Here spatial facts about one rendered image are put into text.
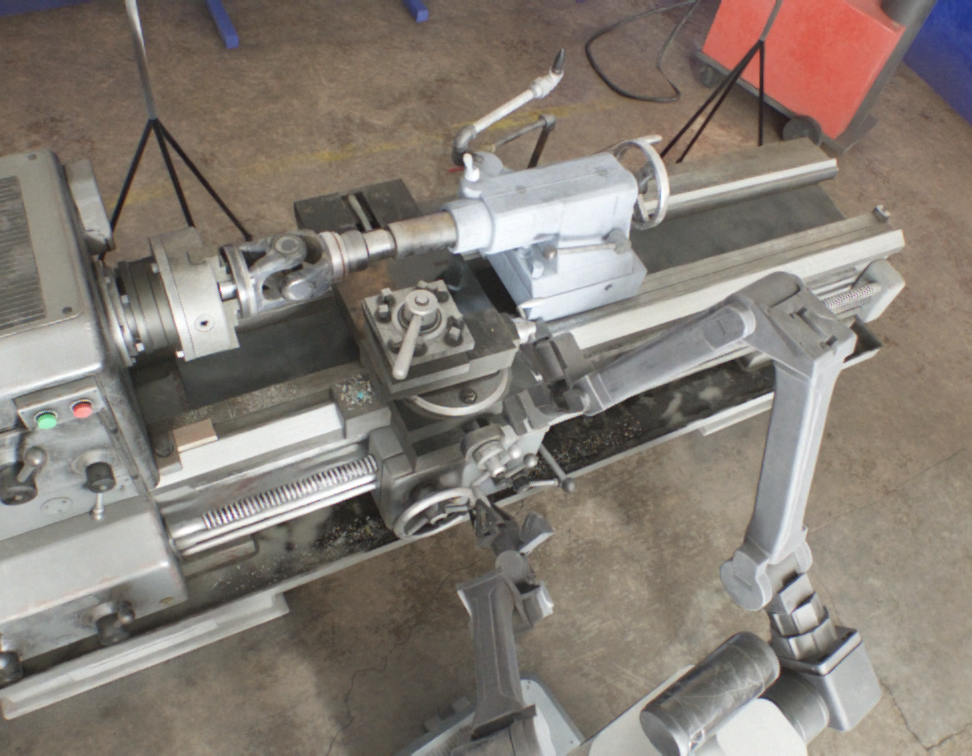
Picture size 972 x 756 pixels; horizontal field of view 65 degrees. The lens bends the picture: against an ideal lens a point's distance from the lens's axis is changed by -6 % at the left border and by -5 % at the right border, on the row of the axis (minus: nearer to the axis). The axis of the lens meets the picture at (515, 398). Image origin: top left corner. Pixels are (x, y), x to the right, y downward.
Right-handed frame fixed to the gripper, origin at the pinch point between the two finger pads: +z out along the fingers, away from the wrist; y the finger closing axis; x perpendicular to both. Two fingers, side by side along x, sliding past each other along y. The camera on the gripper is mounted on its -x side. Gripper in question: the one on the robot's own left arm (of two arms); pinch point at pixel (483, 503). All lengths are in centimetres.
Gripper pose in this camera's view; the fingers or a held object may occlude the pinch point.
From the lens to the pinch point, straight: 173.4
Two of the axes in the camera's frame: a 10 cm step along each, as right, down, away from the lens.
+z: -4.5, -7.9, 4.2
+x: -7.0, 6.1, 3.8
